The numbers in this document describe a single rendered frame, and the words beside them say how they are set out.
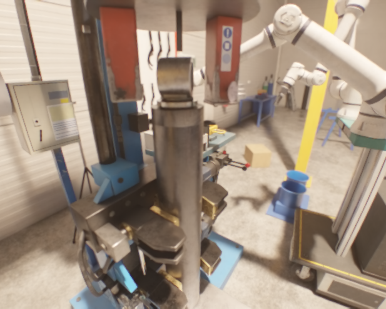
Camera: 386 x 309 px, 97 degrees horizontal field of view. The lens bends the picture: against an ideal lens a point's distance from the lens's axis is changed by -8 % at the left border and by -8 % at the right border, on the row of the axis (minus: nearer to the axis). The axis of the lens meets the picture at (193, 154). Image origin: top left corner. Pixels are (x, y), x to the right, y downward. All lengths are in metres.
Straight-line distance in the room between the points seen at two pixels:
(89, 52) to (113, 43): 0.24
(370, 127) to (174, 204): 1.07
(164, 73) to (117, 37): 0.18
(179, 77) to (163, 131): 0.20
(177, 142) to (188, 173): 0.14
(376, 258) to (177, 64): 1.71
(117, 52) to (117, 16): 0.10
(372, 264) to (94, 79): 2.01
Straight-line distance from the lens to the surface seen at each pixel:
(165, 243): 0.79
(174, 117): 0.68
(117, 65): 0.69
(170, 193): 0.82
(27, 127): 1.34
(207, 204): 0.99
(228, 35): 0.81
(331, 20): 3.17
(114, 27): 0.71
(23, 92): 1.32
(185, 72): 0.70
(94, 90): 0.92
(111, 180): 0.90
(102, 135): 0.95
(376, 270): 1.90
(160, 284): 1.25
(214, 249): 1.38
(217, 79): 0.78
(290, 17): 1.04
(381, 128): 1.32
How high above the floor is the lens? 1.59
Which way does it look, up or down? 23 degrees down
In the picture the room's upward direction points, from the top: straight up
